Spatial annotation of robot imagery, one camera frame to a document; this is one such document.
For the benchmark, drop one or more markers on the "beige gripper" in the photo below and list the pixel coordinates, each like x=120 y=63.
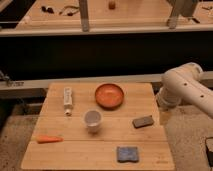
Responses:
x=164 y=116

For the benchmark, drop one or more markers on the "white ceramic cup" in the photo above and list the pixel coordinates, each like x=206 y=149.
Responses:
x=92 y=120

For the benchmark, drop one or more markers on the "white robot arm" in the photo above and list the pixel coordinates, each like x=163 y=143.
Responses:
x=183 y=83

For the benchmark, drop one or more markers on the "dark grey block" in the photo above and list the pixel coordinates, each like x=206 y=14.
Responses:
x=143 y=121

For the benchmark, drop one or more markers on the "blue sponge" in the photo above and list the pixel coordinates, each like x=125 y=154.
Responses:
x=127 y=154

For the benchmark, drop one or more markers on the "orange bowl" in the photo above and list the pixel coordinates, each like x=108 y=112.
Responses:
x=109 y=96

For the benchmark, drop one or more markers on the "white toothpaste tube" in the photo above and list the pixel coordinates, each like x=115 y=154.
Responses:
x=67 y=101

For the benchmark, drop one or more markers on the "orange carrot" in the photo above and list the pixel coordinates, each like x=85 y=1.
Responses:
x=48 y=139

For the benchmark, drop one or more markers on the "grey metal frame leg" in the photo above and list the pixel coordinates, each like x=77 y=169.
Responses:
x=185 y=8

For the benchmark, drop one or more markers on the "grey metal post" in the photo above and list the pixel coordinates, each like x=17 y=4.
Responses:
x=84 y=15

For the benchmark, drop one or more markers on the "grey aluminium rail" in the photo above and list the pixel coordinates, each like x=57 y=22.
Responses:
x=44 y=83

